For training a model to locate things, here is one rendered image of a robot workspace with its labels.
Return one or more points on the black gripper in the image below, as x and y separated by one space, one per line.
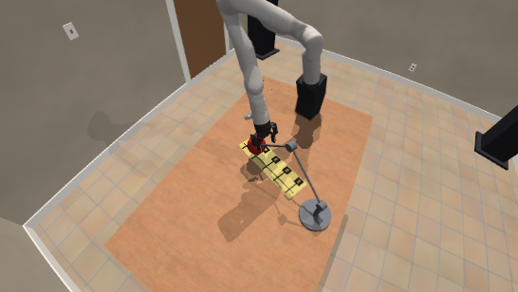
263 131

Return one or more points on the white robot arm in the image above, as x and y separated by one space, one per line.
280 22

